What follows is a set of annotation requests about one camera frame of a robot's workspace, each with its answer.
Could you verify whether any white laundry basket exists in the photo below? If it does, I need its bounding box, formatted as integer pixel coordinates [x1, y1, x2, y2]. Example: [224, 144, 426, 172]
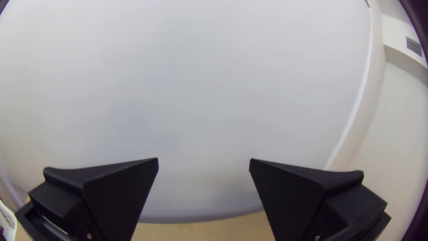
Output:
[0, 200, 17, 241]

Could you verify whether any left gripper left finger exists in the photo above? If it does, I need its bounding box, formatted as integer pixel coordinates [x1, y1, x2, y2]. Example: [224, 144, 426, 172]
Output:
[28, 158, 160, 241]

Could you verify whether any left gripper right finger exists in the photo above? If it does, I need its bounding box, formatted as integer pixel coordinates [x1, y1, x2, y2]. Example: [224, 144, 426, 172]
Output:
[249, 158, 388, 241]

